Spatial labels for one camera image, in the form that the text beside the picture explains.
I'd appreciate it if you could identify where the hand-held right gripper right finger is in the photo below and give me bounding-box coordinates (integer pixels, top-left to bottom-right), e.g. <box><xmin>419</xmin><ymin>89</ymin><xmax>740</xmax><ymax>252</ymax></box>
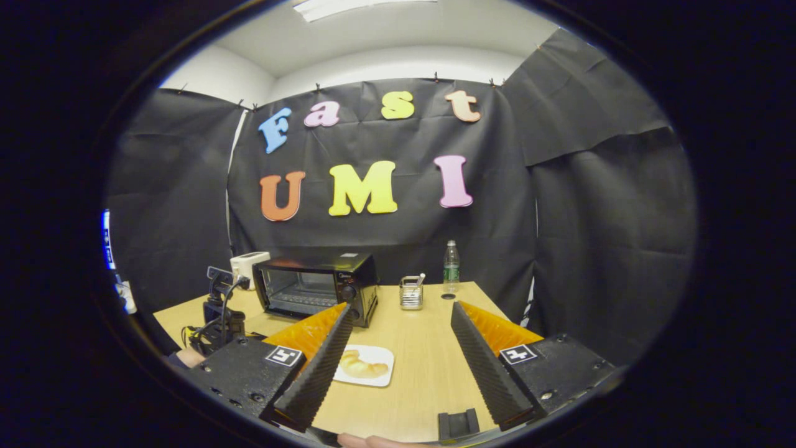
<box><xmin>450</xmin><ymin>301</ymin><xmax>616</xmax><ymax>431</ymax></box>

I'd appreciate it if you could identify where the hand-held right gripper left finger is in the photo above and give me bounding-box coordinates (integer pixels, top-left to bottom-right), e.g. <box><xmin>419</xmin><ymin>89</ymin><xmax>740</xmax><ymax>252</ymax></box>
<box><xmin>187</xmin><ymin>303</ymin><xmax>355</xmax><ymax>433</ymax></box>

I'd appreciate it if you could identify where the golden croissant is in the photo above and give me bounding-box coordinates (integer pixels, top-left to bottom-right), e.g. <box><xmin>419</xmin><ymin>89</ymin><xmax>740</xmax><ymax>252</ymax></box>
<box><xmin>339</xmin><ymin>350</ymin><xmax>389</xmax><ymax>379</ymax></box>

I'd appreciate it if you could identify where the black electric oven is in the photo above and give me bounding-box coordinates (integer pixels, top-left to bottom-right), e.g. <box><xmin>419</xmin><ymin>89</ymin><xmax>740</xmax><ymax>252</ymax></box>
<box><xmin>252</xmin><ymin>252</ymin><xmax>380</xmax><ymax>329</ymax></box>

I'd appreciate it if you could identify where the white square plate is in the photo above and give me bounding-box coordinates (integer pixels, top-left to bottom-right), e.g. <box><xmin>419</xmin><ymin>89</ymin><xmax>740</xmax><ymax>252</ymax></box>
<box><xmin>333</xmin><ymin>344</ymin><xmax>396</xmax><ymax>388</ymax></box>

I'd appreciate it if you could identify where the black u-shaped block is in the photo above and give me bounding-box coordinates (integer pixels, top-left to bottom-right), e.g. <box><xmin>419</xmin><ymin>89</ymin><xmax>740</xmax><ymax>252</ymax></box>
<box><xmin>438</xmin><ymin>408</ymin><xmax>481</xmax><ymax>444</ymax></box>

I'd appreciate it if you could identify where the white toaster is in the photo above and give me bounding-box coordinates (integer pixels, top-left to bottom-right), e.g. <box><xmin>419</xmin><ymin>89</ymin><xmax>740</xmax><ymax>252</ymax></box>
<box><xmin>230</xmin><ymin>251</ymin><xmax>272</xmax><ymax>292</ymax></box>

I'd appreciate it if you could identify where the white equipment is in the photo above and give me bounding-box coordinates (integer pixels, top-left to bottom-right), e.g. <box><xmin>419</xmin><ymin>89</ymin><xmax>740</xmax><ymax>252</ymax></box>
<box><xmin>115</xmin><ymin>280</ymin><xmax>139</xmax><ymax>315</ymax></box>

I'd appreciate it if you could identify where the metal mesh holder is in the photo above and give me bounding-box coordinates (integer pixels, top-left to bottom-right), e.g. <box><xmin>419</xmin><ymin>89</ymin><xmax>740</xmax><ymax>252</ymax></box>
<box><xmin>399</xmin><ymin>276</ymin><xmax>425</xmax><ymax>310</ymax></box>

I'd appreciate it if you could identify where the clear green-label water bottle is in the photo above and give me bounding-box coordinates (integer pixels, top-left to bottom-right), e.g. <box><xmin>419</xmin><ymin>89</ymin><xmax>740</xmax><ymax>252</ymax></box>
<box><xmin>443</xmin><ymin>240</ymin><xmax>461</xmax><ymax>293</ymax></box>

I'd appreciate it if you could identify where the blue and white banner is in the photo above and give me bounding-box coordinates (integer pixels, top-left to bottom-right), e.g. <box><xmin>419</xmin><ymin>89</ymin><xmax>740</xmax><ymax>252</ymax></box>
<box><xmin>101</xmin><ymin>210</ymin><xmax>118</xmax><ymax>270</ymax></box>

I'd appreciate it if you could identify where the black backdrop cloth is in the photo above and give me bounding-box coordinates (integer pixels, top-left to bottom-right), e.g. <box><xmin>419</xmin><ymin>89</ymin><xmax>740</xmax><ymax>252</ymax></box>
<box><xmin>106</xmin><ymin>28</ymin><xmax>697</xmax><ymax>368</ymax></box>

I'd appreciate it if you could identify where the row of small cloth clips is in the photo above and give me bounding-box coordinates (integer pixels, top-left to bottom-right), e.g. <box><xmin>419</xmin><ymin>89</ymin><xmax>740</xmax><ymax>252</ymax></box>
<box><xmin>177</xmin><ymin>72</ymin><xmax>507</xmax><ymax>113</ymax></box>

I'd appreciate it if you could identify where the large ceiling light panel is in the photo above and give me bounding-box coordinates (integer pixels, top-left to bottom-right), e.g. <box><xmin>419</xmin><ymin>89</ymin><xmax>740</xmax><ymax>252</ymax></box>
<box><xmin>292</xmin><ymin>0</ymin><xmax>439</xmax><ymax>22</ymax></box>

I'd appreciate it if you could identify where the black camera cable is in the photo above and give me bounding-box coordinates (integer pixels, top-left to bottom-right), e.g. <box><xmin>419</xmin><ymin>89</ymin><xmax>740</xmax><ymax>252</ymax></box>
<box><xmin>183</xmin><ymin>277</ymin><xmax>249</xmax><ymax>349</ymax></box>

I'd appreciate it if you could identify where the oven wire rack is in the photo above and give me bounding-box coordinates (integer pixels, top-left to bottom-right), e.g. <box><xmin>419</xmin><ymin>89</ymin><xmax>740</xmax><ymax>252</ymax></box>
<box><xmin>274</xmin><ymin>287</ymin><xmax>340</xmax><ymax>312</ymax></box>

